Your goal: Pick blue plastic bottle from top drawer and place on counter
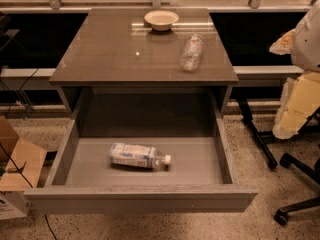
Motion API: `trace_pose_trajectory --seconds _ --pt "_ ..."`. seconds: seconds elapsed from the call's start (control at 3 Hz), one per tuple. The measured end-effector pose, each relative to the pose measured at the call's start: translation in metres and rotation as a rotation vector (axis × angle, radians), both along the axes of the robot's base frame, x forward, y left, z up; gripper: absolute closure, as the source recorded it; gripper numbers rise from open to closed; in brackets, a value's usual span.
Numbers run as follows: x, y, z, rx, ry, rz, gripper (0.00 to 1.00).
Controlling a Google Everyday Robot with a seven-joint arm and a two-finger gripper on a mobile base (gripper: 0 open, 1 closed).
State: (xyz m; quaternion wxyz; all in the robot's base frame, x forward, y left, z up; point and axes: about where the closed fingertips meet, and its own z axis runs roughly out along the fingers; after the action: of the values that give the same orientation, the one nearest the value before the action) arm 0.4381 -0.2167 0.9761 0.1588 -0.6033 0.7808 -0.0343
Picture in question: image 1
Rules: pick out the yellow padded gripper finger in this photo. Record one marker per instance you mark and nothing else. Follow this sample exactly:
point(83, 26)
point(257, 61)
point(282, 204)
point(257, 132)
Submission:
point(299, 100)

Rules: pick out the blue label plastic bottle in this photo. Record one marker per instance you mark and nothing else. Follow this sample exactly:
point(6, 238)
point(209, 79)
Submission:
point(138, 156)

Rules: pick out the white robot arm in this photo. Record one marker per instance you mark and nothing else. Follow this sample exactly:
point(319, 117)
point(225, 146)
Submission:
point(303, 42)

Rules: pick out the open grey top drawer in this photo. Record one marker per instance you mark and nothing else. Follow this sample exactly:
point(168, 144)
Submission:
point(185, 125)

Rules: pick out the clear plastic bottle on counter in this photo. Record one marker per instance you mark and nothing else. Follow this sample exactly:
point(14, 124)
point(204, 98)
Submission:
point(192, 53)

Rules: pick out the grey cabinet counter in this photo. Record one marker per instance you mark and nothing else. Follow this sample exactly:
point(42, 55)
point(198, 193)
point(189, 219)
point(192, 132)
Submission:
point(116, 47)

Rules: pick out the black table leg stand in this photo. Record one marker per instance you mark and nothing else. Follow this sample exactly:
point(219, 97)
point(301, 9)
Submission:
point(259, 136)

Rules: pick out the white bowl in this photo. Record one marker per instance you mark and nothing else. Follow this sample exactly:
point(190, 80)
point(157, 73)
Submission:
point(161, 20)

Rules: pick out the cardboard box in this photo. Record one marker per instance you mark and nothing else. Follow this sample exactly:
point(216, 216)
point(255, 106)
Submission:
point(24, 160)

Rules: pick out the white box with label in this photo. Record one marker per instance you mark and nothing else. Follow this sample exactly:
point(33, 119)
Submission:
point(13, 205)

